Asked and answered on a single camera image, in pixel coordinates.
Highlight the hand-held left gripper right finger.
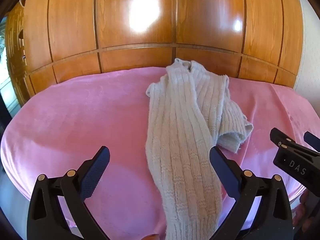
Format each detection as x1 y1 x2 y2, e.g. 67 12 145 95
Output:
209 146 294 240

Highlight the person's right hand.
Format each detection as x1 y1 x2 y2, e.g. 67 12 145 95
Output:
292 189 313 233

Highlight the wooden wardrobe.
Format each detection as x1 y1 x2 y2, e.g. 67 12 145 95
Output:
22 0 305 99

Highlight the white ribbed knitted garment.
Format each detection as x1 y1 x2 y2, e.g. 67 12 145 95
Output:
145 58 254 240

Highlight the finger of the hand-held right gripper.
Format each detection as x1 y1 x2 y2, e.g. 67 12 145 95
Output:
303 131 320 153
270 127 299 150

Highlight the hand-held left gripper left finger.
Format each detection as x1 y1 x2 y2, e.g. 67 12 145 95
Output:
27 146 111 240

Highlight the wooden louvred shutter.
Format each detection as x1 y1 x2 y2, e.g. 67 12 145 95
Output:
5 4 34 105

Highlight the pink blanket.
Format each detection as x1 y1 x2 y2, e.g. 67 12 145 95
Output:
0 66 320 240

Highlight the window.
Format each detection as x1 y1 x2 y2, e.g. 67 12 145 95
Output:
0 17 19 117

